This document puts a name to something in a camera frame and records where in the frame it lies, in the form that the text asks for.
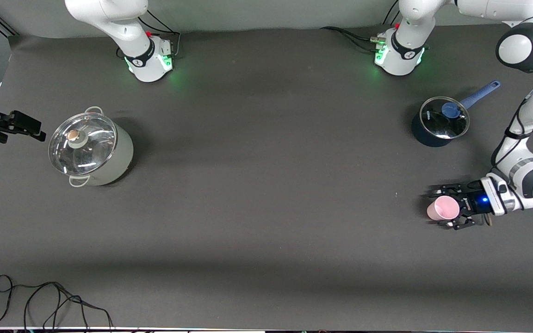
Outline pink plastic cup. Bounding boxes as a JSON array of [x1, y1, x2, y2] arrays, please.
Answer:
[[427, 195, 460, 222]]

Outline dark blue saucepan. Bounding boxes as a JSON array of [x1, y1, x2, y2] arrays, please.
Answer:
[[411, 80, 501, 148]]

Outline glass lid with blue knob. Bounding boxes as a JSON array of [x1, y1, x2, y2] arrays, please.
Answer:
[[420, 96, 471, 140]]

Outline glass lid with copper knob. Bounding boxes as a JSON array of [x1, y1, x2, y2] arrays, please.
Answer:
[[48, 112, 118, 176]]

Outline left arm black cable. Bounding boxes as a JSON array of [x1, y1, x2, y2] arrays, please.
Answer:
[[491, 0, 533, 169]]

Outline grey two-handled cooking pot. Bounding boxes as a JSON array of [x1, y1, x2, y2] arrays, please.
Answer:
[[48, 106, 134, 187]]

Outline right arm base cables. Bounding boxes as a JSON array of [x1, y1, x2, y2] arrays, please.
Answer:
[[116, 9, 181, 61]]

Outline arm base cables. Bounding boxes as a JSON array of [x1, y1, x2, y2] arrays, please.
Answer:
[[116, 9, 181, 61], [321, 8, 403, 52]]

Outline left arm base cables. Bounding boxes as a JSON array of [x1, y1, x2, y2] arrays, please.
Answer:
[[321, 8, 403, 52]]

